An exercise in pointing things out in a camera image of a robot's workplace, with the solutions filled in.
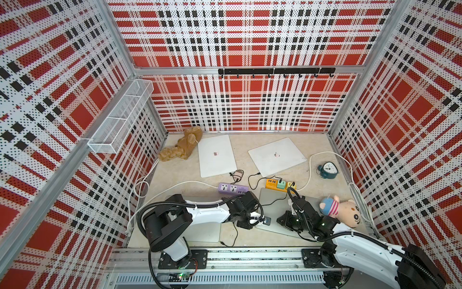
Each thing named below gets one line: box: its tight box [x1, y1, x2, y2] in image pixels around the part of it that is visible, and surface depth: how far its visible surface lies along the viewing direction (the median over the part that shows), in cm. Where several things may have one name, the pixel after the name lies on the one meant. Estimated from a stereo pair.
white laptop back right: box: [247, 137, 307, 178], surface depth 112 cm
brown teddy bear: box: [158, 125, 203, 162], surface depth 104 cm
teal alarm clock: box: [317, 161, 339, 180], surface depth 100 cm
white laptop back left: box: [197, 134, 238, 179], surface depth 110 cm
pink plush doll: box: [319, 195, 362, 229], surface depth 82 cm
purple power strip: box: [217, 182, 250, 196], surface depth 95 cm
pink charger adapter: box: [232, 170, 244, 182], surface depth 100 cm
